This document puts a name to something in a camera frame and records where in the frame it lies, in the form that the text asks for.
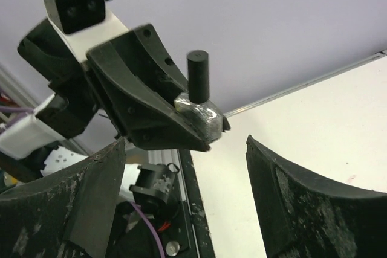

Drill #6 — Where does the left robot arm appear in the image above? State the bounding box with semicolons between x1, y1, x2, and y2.
1;16;230;173

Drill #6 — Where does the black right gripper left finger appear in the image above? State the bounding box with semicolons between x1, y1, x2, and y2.
1;138;126;257

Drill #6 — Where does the glitter nail polish bottle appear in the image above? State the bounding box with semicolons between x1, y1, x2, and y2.
174;92;224;143

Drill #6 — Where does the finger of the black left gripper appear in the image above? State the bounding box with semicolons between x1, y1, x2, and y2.
86;42;210;152
111;24;230;133

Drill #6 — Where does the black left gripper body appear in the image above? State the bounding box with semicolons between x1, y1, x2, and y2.
18;18;121;139

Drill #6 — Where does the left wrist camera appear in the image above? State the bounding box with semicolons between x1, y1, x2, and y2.
43;0;129;63

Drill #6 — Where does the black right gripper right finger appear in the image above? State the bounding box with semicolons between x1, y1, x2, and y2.
246;137;386;257

